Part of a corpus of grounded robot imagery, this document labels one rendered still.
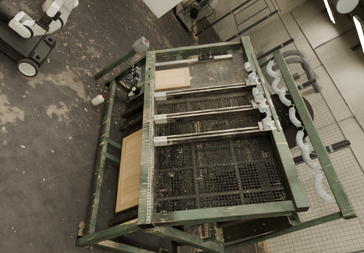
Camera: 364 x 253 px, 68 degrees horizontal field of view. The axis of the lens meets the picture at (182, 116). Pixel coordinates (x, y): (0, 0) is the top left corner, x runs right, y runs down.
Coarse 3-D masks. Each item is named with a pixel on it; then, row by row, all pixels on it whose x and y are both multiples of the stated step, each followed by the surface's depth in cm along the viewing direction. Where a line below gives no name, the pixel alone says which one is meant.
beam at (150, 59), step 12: (156, 60) 350; (144, 96) 299; (144, 108) 287; (144, 120) 277; (144, 132) 267; (144, 144) 258; (144, 156) 250; (144, 168) 241; (144, 180) 234; (144, 192) 227; (144, 204) 220; (144, 216) 214; (144, 228) 218
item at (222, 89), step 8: (256, 72) 277; (248, 80) 290; (192, 88) 296; (200, 88) 294; (208, 88) 294; (216, 88) 292; (224, 88) 291; (232, 88) 291; (240, 88) 291; (248, 88) 292; (160, 96) 294; (168, 96) 295; (176, 96) 296; (184, 96) 296; (192, 96) 297
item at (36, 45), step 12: (0, 0) 254; (0, 12) 254; (12, 12) 257; (0, 24) 261; (0, 36) 256; (12, 36) 267; (36, 36) 293; (48, 36) 301; (0, 48) 264; (12, 48) 263; (24, 48) 273; (36, 48) 283; (48, 48) 297; (36, 60) 274
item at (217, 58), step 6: (180, 60) 334; (186, 60) 332; (192, 60) 331; (204, 60) 330; (210, 60) 330; (216, 60) 331; (222, 60) 331; (156, 66) 333; (162, 66) 333; (168, 66) 334
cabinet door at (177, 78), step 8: (160, 72) 327; (168, 72) 325; (176, 72) 324; (184, 72) 322; (160, 80) 318; (168, 80) 316; (176, 80) 315; (184, 80) 314; (160, 88) 309; (168, 88) 309
